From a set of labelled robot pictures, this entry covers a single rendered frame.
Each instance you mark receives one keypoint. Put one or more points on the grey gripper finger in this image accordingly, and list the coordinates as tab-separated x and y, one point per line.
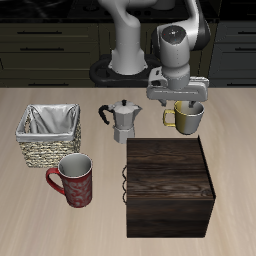
191	104
163	102

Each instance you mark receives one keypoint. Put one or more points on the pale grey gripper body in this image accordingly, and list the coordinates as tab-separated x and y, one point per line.
200	90

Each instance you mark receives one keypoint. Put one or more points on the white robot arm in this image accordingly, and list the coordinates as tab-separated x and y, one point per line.
128	43

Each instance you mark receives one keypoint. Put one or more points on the white and yellow mug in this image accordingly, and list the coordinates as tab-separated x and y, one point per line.
190	121

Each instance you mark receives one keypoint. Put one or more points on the wicker basket with white liner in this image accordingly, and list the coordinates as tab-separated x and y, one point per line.
50	146

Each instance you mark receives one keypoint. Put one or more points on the red patterned mug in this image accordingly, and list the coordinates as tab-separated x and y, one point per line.
78	190

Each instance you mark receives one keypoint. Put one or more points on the silver moka pot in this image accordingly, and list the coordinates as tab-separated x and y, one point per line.
124	120

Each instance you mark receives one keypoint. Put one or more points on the dark wooden cabinet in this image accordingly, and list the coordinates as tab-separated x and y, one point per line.
168	186

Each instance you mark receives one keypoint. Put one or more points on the dark kitchen cupboards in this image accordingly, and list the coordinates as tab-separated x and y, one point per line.
43	50

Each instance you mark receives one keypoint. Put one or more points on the flat black base plate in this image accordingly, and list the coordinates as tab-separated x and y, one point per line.
98	75

